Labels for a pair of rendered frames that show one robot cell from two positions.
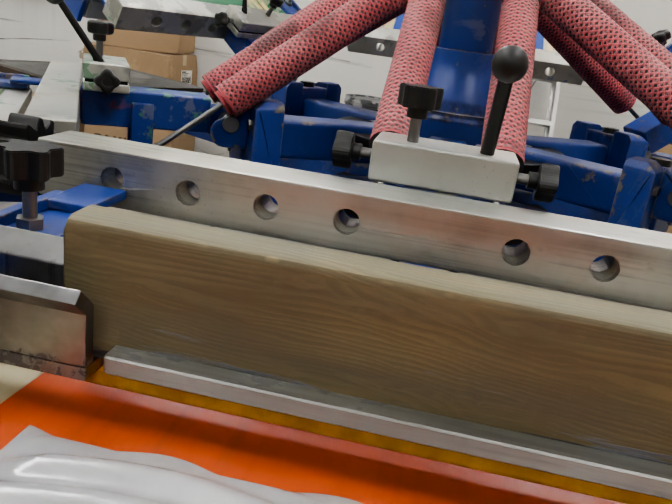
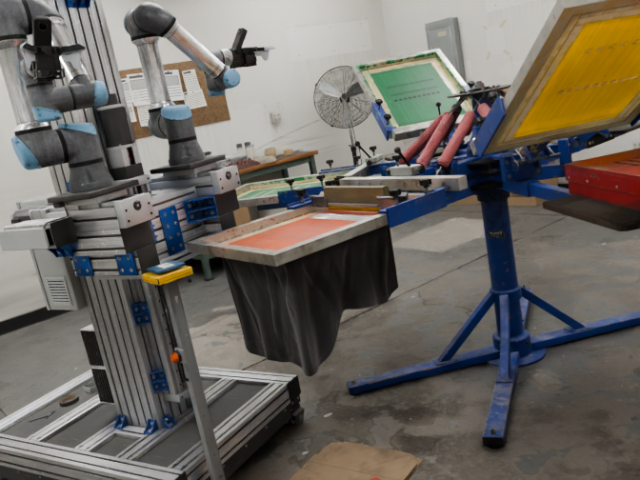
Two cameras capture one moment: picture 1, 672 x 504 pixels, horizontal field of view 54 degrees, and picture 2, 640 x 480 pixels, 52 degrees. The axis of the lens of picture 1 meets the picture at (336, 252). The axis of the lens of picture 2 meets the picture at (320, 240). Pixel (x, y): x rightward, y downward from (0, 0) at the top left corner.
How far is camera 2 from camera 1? 236 cm
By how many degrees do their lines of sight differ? 44
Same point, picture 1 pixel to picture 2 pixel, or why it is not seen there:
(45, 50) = not seen: hidden behind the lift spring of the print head
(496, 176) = (408, 170)
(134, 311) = (330, 197)
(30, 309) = (320, 199)
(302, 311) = (343, 193)
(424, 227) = (391, 183)
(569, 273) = (413, 187)
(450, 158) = (401, 169)
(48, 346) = (323, 203)
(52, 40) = not seen: hidden behind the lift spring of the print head
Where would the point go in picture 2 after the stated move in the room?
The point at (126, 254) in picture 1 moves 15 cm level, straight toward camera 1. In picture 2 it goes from (328, 190) to (312, 198)
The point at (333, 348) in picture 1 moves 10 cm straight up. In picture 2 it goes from (347, 197) to (342, 172)
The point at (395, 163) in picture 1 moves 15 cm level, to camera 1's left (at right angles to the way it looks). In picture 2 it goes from (393, 171) to (366, 173)
